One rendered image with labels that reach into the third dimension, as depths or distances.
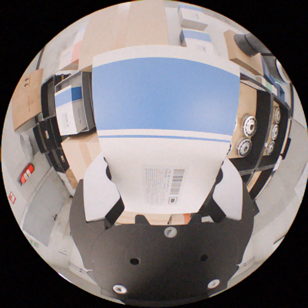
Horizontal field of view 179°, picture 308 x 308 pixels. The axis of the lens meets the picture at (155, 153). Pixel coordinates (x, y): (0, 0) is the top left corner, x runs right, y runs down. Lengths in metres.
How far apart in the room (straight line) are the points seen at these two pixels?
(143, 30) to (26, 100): 2.37
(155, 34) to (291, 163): 3.56
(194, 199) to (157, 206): 0.05
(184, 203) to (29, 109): 2.54
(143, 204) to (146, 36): 0.40
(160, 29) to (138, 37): 0.07
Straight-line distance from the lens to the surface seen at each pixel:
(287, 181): 3.62
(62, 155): 1.63
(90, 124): 0.49
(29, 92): 2.58
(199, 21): 0.63
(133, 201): 0.15
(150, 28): 0.39
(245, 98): 0.53
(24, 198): 2.78
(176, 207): 0.16
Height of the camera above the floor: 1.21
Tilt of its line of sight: 58 degrees down
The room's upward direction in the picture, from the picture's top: 176 degrees counter-clockwise
